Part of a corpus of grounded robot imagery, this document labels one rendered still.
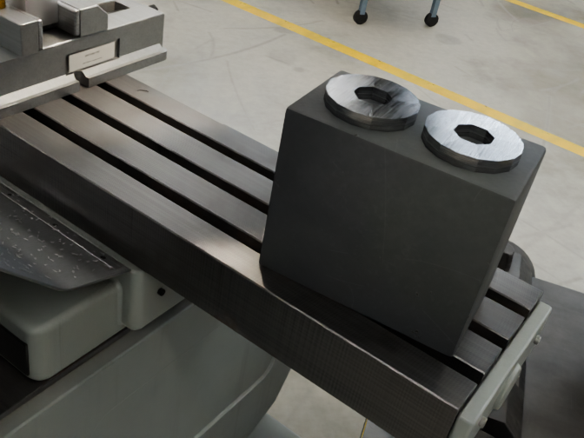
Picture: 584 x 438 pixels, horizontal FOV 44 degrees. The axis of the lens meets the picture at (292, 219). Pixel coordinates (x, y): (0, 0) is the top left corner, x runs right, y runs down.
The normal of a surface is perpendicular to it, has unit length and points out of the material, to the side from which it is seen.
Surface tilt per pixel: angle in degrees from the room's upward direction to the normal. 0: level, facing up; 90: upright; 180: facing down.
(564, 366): 0
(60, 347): 90
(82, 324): 90
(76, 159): 0
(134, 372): 90
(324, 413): 0
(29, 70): 90
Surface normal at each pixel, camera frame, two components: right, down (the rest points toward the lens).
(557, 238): 0.16, -0.80
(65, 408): 0.80, 0.45
